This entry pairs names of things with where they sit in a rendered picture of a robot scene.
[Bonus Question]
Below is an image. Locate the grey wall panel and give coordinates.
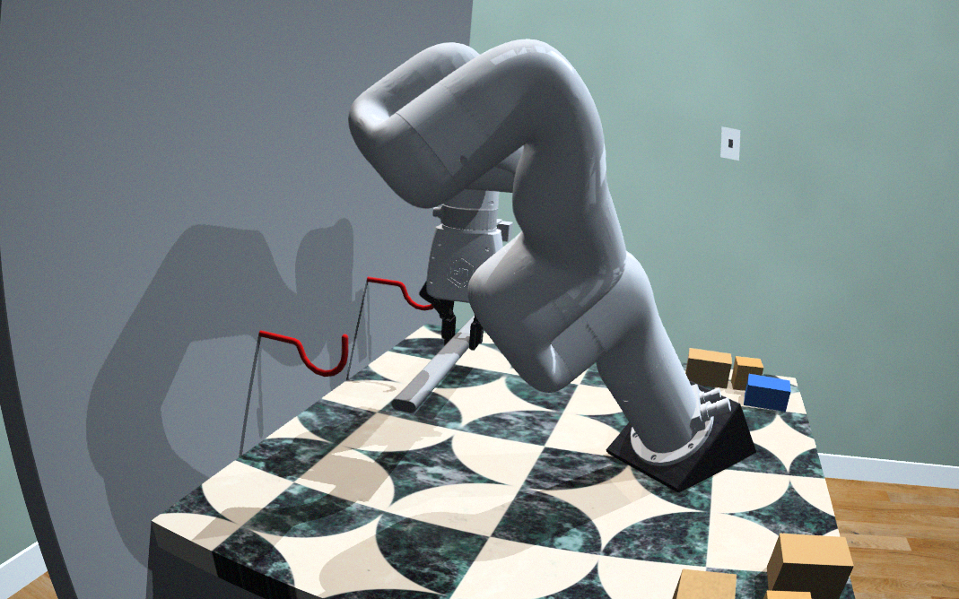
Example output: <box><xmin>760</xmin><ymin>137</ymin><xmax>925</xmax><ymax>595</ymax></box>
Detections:
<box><xmin>0</xmin><ymin>0</ymin><xmax>473</xmax><ymax>599</ymax></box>

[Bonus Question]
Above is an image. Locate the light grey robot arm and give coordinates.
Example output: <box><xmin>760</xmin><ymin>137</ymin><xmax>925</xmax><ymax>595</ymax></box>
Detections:
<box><xmin>348</xmin><ymin>39</ymin><xmax>731</xmax><ymax>466</ymax></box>

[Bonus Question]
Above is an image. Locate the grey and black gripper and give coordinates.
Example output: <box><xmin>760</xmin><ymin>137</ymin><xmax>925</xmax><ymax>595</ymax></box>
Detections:
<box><xmin>419</xmin><ymin>224</ymin><xmax>502</xmax><ymax>351</ymax></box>

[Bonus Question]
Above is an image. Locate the blue rectangular block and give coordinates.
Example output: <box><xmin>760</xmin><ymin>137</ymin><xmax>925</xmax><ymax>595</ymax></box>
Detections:
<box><xmin>744</xmin><ymin>374</ymin><xmax>791</xmax><ymax>412</ymax></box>

